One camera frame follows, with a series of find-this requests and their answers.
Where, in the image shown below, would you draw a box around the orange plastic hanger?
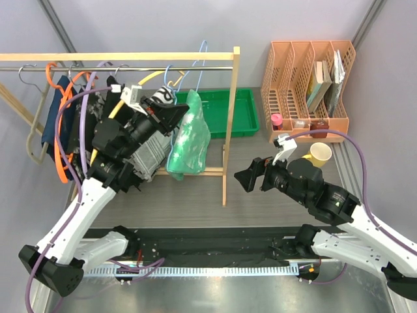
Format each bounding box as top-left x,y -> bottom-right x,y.
41,62 -> 80,184

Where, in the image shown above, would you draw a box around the light blue wire hanger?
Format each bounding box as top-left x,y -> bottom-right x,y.
162,40 -> 209,164

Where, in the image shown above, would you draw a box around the black white patterned trousers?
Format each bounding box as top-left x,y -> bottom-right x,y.
65,92 -> 105,180

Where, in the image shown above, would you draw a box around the navy blue trousers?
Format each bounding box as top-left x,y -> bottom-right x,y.
41,89 -> 79,160

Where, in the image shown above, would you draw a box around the yellow plastic hanger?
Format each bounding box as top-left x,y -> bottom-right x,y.
90,70 -> 185,165

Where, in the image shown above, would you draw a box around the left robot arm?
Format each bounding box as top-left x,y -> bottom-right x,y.
19,97 -> 189,297

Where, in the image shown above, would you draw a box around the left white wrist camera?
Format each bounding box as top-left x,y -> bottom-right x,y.
109,84 -> 147,119

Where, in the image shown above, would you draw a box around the books in organizer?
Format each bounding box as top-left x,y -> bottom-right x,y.
306,50 -> 346,117

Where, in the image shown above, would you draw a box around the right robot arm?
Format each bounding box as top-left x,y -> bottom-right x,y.
234,158 -> 416,301

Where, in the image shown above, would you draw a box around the newspaper print trousers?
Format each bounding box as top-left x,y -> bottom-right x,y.
132,85 -> 175,182

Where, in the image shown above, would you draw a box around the green white trousers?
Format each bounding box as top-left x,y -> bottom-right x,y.
165,90 -> 211,181

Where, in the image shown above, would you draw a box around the dark red jar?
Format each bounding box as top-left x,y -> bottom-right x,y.
309,119 -> 329,131

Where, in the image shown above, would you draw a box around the pink capped bottle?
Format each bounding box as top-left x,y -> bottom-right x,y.
271,113 -> 283,131

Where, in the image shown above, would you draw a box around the green plastic tray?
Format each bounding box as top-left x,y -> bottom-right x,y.
172,88 -> 261,140

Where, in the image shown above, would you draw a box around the wooden clothes rack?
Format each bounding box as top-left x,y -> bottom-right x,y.
1,46 -> 240,206

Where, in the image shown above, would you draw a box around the yellow mug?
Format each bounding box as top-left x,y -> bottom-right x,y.
302,142 -> 332,168

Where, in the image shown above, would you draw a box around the clear small bottle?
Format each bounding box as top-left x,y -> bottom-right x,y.
292,119 -> 309,128

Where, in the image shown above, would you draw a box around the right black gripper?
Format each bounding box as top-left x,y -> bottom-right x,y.
234,149 -> 309,206

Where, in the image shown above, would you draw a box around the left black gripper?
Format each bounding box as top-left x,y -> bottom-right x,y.
119,97 -> 189,160

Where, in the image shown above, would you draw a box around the orange plastic file organizer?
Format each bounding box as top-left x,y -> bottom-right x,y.
261,40 -> 356,142

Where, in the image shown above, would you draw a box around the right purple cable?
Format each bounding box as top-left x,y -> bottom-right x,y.
288,129 -> 417,286

